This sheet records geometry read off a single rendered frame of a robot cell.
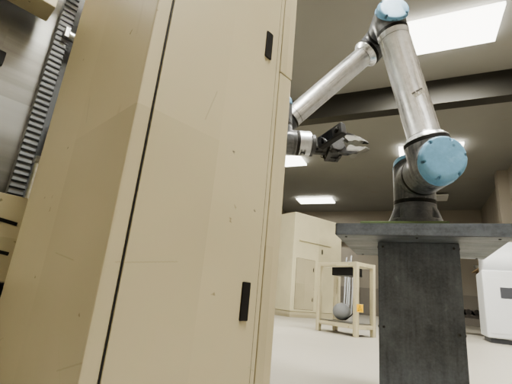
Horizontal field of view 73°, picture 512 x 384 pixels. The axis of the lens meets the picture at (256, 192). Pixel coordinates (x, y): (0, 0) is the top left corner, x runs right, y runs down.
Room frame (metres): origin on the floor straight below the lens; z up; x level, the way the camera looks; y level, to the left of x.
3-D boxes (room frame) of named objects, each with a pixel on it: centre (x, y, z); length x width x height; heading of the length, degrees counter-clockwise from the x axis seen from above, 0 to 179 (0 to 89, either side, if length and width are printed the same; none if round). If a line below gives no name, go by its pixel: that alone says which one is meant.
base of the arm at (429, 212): (1.27, -0.61, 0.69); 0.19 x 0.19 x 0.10
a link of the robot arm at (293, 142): (1.14, -0.07, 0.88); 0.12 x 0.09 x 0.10; 95
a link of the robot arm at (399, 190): (1.26, -0.61, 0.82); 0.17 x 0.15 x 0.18; 175
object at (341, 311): (4.29, -1.18, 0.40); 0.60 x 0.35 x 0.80; 35
